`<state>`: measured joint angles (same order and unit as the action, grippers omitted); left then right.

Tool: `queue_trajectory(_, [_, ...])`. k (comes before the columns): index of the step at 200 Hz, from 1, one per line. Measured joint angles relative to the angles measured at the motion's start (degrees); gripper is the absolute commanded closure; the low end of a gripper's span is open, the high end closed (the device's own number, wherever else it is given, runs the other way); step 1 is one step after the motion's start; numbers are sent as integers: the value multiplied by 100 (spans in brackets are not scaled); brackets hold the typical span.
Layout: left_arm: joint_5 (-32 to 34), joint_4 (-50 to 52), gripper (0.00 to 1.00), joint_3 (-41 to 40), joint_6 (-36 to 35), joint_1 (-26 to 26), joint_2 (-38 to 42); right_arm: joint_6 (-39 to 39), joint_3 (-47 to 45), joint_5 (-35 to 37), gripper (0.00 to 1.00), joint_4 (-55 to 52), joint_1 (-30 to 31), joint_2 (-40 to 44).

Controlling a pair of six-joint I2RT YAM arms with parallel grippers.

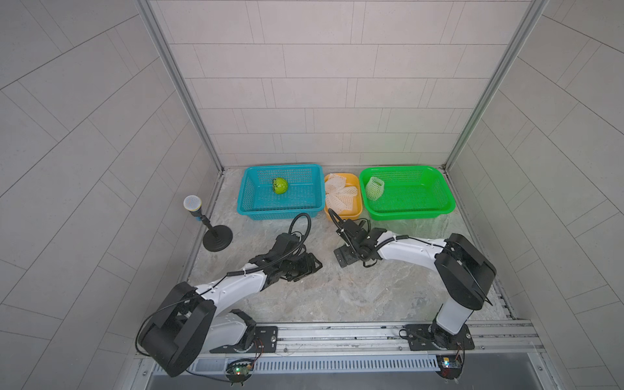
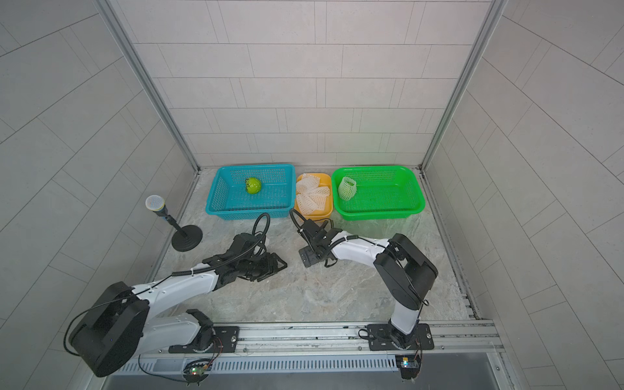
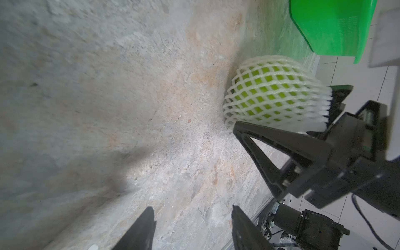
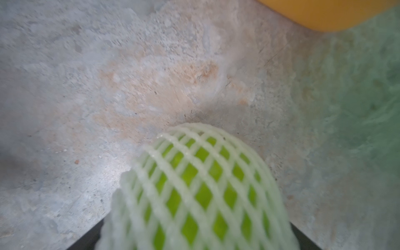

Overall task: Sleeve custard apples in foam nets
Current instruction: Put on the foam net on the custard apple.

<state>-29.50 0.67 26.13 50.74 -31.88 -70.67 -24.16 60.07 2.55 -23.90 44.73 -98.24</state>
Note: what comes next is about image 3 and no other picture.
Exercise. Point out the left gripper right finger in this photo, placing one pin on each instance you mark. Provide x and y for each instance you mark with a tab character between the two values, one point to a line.
245	234

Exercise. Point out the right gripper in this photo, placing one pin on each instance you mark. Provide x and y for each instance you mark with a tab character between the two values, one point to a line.
352	160

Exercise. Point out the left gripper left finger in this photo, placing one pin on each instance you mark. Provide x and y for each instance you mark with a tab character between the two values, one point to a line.
141	234

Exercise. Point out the green plastic basket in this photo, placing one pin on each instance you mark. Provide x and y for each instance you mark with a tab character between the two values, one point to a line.
336	27

